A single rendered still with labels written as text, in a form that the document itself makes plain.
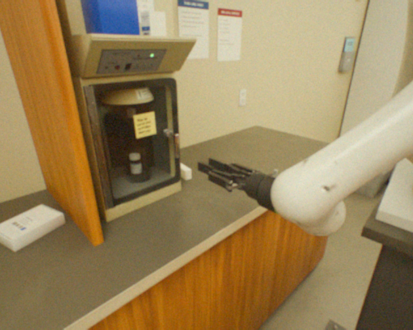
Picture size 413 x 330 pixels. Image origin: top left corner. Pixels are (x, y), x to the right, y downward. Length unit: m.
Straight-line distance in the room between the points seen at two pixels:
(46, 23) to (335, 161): 0.63
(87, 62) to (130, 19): 0.15
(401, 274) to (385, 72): 2.61
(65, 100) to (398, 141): 0.67
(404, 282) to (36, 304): 1.11
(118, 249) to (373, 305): 0.96
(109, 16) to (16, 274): 0.69
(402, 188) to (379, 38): 2.57
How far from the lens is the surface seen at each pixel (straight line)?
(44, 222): 1.00
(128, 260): 0.82
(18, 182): 1.32
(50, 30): 0.72
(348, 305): 2.10
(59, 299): 0.79
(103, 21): 0.74
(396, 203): 1.10
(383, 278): 1.22
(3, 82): 1.23
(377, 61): 3.52
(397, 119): 0.52
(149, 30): 0.84
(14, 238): 0.98
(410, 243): 1.05
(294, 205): 0.49
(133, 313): 0.87
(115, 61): 0.80
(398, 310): 1.28
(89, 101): 0.83
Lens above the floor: 1.49
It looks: 24 degrees down
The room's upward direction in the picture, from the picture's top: straight up
